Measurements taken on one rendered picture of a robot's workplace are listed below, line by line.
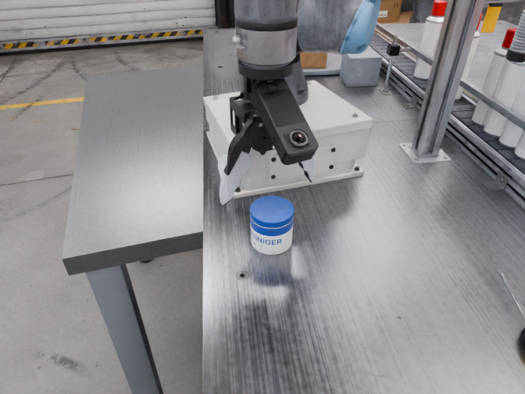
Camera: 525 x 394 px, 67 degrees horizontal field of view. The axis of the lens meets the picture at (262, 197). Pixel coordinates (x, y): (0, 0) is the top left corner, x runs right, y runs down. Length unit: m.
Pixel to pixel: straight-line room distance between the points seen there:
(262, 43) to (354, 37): 0.31
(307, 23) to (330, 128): 0.19
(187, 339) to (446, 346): 1.13
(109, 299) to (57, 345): 0.90
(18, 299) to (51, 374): 0.42
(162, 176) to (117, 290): 0.24
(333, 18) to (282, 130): 0.34
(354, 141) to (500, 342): 0.42
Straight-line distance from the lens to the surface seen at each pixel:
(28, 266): 2.06
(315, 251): 0.66
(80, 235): 0.75
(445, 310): 0.63
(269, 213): 0.61
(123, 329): 0.89
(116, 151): 0.98
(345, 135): 0.78
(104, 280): 0.78
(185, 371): 1.50
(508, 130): 0.96
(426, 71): 1.27
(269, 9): 0.48
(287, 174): 0.77
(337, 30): 0.77
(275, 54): 0.49
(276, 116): 0.49
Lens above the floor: 1.28
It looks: 36 degrees down
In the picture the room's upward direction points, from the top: straight up
